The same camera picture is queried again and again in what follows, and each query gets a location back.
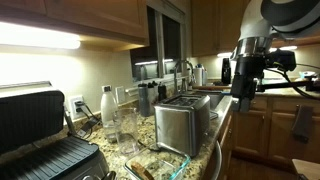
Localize white wall outlet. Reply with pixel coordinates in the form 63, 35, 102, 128
68, 94, 86, 121

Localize white switch plate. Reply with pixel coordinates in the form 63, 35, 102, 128
114, 85, 126, 104

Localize black countertop appliance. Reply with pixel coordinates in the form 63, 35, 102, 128
221, 57, 232, 85

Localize stainless steel sink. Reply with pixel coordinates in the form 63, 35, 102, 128
188, 90, 226, 120

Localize black power plug with cable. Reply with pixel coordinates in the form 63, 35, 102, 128
74, 99, 103, 139

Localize long under-cabinet light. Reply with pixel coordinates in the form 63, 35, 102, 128
0, 21, 82, 50

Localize white bottle with dark cap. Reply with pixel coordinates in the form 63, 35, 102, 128
147, 81, 159, 105

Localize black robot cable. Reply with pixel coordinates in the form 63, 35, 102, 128
264, 63, 320, 101

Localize chrome kitchen faucet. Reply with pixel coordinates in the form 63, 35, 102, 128
173, 59, 197, 95

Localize light wooden table top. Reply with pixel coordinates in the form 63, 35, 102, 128
291, 158, 320, 180

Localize silver appliance door handle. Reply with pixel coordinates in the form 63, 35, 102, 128
210, 140, 223, 180

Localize black panini grill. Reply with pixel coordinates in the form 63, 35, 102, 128
0, 80, 111, 180

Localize dark hanging towel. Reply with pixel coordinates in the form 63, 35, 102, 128
291, 104, 314, 144

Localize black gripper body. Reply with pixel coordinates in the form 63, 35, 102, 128
230, 54, 268, 101

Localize clear bottle with black cap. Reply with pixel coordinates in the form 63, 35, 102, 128
100, 84, 119, 144

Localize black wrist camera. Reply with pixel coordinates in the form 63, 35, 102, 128
266, 49, 297, 72

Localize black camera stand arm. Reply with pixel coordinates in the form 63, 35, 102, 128
256, 74, 320, 94

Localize white paper towel roll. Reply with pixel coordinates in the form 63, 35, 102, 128
193, 63, 205, 87

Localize black pepper grinder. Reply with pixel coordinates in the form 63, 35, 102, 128
157, 83, 168, 102

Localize stainless steel toaster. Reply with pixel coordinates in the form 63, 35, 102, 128
153, 94, 212, 158

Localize wooden lower cabinet with towel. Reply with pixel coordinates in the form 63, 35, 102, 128
231, 94, 320, 168

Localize wooden upper corner cabinet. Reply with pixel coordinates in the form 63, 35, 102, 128
190, 0, 251, 58

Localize brown bread slice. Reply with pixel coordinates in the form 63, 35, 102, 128
130, 161, 155, 180

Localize clear glass baking dish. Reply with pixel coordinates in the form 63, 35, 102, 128
123, 146, 192, 180

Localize wooden upper cabinet over light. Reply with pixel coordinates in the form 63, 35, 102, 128
0, 0, 150, 46

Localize wooden counter drawers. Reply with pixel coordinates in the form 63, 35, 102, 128
203, 109, 234, 180

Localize dark grey bottle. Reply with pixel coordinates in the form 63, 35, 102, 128
137, 83, 152, 118

